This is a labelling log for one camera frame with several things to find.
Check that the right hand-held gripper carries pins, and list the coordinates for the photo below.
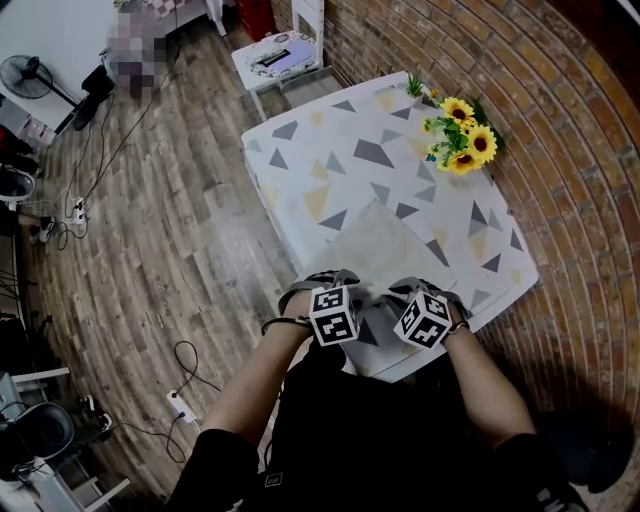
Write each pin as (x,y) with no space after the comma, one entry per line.
(422,322)

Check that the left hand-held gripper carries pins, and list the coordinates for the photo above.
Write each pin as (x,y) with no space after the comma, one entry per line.
(332,320)

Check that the pale cloth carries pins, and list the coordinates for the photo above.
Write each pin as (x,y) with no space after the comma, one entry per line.
(385,250)

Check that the person's right forearm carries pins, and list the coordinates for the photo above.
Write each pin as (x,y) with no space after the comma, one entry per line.
(492,395)

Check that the person's left forearm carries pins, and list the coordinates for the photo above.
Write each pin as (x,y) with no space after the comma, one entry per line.
(250,390)

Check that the person's right hand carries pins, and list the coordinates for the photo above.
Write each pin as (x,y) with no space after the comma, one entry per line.
(454,317)

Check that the person's left hand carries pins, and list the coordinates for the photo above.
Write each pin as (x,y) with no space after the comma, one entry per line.
(299,306)

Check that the black wrist band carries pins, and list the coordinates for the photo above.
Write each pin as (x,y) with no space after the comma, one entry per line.
(282,322)

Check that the person's black clothing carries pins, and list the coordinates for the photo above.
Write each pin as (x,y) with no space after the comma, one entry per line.
(360,440)

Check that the white power strip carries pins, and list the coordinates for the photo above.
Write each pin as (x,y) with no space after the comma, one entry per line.
(181,406)
(79,211)

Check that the triangle-patterned white tablecloth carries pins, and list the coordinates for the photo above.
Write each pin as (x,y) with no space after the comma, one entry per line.
(310,145)

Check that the yellow sunflower bouquet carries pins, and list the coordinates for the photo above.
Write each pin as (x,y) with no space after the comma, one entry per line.
(465,140)

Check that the black office chair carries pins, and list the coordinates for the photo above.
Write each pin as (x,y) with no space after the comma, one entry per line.
(590,450)

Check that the small green potted plant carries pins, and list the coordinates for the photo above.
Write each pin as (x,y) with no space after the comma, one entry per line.
(414,86)

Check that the black flat device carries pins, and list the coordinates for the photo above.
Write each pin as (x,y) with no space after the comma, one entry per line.
(274,58)

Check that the patterned chair cushion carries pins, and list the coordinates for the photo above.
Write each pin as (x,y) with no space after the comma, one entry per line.
(250,62)

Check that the black round stool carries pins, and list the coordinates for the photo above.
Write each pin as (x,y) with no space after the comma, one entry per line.
(47,430)

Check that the white wooden chair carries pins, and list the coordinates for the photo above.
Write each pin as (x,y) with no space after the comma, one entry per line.
(307,12)

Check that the red cabinet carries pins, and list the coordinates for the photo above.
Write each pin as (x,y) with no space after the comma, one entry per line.
(255,17)

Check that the black bag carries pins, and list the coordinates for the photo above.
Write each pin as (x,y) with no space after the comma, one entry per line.
(95,95)

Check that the white metal rack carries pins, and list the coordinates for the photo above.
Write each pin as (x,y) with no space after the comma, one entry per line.
(50,492)

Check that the table with checkered cloth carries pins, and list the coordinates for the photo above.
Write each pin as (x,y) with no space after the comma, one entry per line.
(190,10)

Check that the white box with red label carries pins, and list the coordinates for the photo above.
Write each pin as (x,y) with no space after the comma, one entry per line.
(40,130)

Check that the black standing fan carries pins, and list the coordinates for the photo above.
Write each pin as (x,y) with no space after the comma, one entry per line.
(25,77)

